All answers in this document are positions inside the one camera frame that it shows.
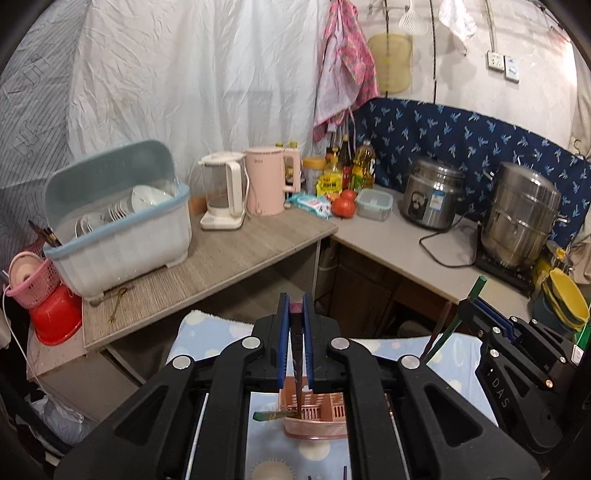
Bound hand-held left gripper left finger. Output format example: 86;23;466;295
55;292;291;480

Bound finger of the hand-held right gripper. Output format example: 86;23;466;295
475;296;579;389
456;300;507;361

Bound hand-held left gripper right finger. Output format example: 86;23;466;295
302;292;541;480

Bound dark maroon straight chopstick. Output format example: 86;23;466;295
418;302;455;361

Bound green chopstick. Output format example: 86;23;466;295
253;410;301;422
424;275;486;363

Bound dark maroon wavy chopstick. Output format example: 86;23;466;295
290;302;305;421

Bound pink perforated utensil basket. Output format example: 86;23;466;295
278;388;348;439

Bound dark blue bowl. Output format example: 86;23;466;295
531;295;578;334

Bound black induction cooker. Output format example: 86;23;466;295
475;256;536;296

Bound stack of yellow bowls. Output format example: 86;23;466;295
542;268;591;330

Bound light blue dotted tablecloth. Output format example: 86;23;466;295
166;309;499;480

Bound steel steamer pot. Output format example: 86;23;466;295
480;161;568;271

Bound steel rice cooker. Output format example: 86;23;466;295
399;157;466;232

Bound blue wet wipes pack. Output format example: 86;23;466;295
287;193;333;217

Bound clear lidded food container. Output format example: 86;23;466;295
355;188;393;221

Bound pink electric kettle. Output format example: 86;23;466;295
244;147;303;217

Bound white glass electric kettle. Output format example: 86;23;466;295
198;151;247;230

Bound yellow lidded jar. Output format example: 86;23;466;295
302;157;327;195

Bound blue lidded dish drainer box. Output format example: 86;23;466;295
44;140;192;298

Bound cooking oil bottle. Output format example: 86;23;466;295
352;141;376;193

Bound dark sauce bottle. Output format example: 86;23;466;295
339;135;354;191

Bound dark blue printed cloth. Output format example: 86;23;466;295
353;97;591;250

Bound white dishes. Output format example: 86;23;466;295
76;185;174;238

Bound red plastic basin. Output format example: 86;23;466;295
30;284;84;346

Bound pink plastic mesh basket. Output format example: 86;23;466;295
4;251;64;309

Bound bundle of dark chopsticks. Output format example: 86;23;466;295
28;219;64;248

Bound pink round lid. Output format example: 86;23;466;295
9;253;45;289

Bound pink floral cloth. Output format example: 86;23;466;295
313;0;379;144

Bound yellow hanging cutting board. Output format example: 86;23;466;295
368;31;413;93

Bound white crumpled plastic sheet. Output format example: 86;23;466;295
0;0;333;195

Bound white hanging rag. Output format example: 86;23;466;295
438;0;477;40

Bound white slotted spoon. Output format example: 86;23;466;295
398;0;430;36

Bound black power cable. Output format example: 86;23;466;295
419;217;481;268

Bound white cable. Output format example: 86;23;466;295
1;291;51;393

